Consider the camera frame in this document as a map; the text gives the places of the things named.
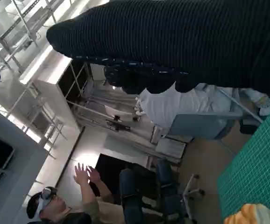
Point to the white and black headset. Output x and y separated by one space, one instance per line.
47 192

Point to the white low cabinet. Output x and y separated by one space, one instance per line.
170 147

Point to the silver metal shelving rack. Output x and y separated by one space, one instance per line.
25 28

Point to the dark blue office chair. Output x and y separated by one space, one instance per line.
165 177

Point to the seated person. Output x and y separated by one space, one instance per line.
163 107

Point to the right robot hand black glove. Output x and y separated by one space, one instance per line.
172 35

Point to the white tall locker cabinet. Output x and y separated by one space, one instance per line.
48 84

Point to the long orange glazed bread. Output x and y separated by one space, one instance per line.
247 213

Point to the green cutting mat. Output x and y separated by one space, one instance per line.
254 163

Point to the person wearing headset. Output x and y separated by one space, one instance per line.
55 207

